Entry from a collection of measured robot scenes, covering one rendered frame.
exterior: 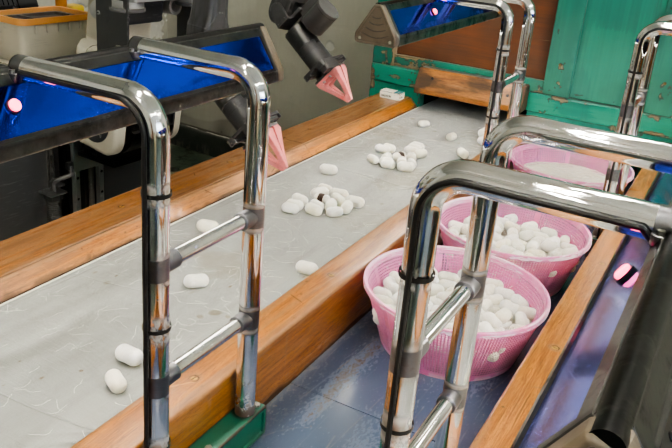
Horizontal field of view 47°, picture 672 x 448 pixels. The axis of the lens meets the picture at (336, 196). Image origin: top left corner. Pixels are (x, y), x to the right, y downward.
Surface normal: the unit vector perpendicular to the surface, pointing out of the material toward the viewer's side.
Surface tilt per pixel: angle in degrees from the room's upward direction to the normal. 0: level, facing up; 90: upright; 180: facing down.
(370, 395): 0
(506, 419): 0
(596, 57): 90
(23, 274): 45
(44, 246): 0
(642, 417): 58
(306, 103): 90
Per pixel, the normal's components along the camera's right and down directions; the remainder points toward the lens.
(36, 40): 0.83, 0.29
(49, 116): 0.78, -0.29
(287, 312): 0.08, -0.93
